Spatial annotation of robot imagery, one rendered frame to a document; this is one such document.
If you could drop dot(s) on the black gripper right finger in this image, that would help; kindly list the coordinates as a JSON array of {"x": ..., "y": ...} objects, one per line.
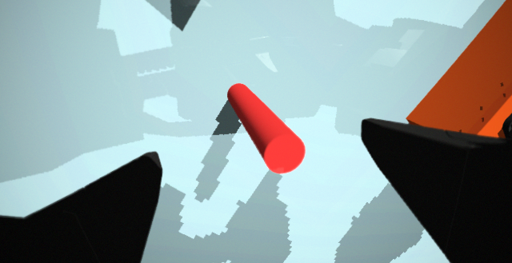
[{"x": 458, "y": 185}]

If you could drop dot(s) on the red peg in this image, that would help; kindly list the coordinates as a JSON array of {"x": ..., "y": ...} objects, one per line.
[{"x": 280, "y": 148}]

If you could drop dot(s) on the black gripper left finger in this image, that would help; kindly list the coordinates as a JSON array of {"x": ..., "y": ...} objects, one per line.
[{"x": 107, "y": 221}]

